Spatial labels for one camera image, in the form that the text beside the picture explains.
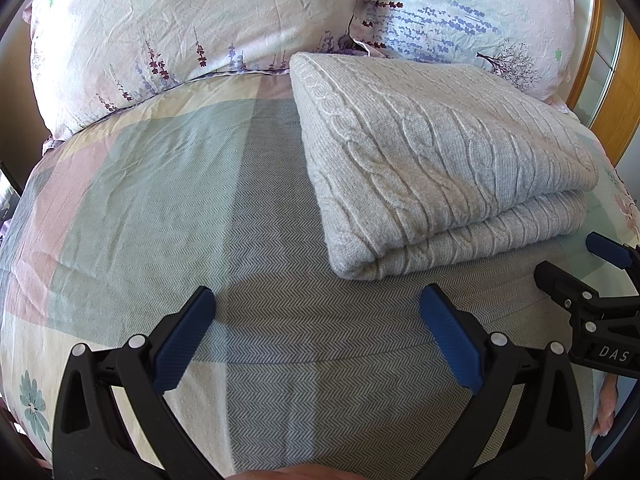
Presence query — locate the wooden framed cabinet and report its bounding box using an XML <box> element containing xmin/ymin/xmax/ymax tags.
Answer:
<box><xmin>567</xmin><ymin>0</ymin><xmax>640</xmax><ymax>167</ymax></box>

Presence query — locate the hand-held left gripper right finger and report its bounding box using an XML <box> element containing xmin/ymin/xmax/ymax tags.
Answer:
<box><xmin>419</xmin><ymin>283</ymin><xmax>586</xmax><ymax>480</ymax></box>

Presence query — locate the pink floral pillow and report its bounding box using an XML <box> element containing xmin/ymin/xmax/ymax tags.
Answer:
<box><xmin>22</xmin><ymin>0</ymin><xmax>365</xmax><ymax>142</ymax></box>

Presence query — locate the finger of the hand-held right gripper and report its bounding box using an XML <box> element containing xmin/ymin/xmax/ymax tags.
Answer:
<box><xmin>586</xmin><ymin>231</ymin><xmax>640</xmax><ymax>272</ymax></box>
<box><xmin>534</xmin><ymin>261</ymin><xmax>640</xmax><ymax>332</ymax></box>

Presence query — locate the pale blue floral pillow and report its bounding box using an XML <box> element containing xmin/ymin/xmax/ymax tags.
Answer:
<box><xmin>349</xmin><ymin>0</ymin><xmax>590</xmax><ymax>107</ymax></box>

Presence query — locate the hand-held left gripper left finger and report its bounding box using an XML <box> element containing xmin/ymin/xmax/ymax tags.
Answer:
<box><xmin>52</xmin><ymin>286</ymin><xmax>236</xmax><ymax>480</ymax></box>

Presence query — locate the pastel patchwork bed quilt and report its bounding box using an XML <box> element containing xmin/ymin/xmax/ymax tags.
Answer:
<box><xmin>0</xmin><ymin>72</ymin><xmax>640</xmax><ymax>480</ymax></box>

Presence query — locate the grey cable-knit sweater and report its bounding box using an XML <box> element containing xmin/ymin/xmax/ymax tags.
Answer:
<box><xmin>289</xmin><ymin>51</ymin><xmax>600</xmax><ymax>281</ymax></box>

